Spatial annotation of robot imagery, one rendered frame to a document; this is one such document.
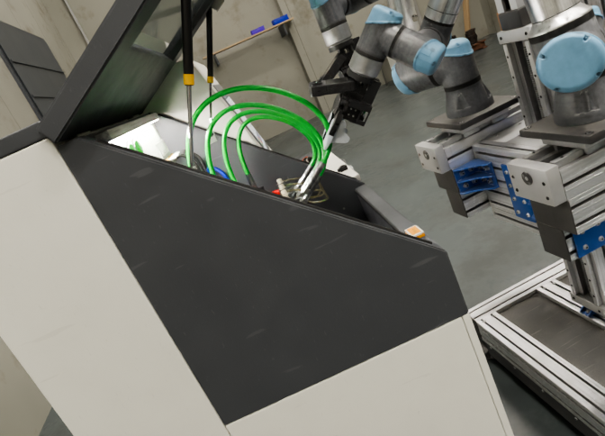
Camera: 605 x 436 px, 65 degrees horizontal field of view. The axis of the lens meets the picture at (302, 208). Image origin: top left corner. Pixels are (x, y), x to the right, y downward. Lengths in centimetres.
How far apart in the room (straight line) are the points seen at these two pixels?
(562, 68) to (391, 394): 75
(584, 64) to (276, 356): 82
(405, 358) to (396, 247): 26
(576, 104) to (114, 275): 103
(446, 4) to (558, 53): 31
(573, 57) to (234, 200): 68
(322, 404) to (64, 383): 53
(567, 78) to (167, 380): 99
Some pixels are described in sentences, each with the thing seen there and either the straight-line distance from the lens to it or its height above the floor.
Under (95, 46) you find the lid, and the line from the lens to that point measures 88.
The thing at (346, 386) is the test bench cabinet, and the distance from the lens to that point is 110.
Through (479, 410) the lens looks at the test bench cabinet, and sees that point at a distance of 125.
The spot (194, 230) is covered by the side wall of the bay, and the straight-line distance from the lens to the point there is 91.
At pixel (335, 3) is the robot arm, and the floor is 150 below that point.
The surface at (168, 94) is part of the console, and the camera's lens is 158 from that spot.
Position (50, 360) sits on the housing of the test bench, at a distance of 108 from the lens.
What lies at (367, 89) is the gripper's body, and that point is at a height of 128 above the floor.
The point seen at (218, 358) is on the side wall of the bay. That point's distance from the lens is 103.
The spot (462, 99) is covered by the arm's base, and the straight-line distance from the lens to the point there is 161.
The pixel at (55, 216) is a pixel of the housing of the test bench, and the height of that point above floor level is 134.
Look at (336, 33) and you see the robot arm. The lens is 133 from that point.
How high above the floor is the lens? 142
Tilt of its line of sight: 17 degrees down
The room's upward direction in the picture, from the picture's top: 25 degrees counter-clockwise
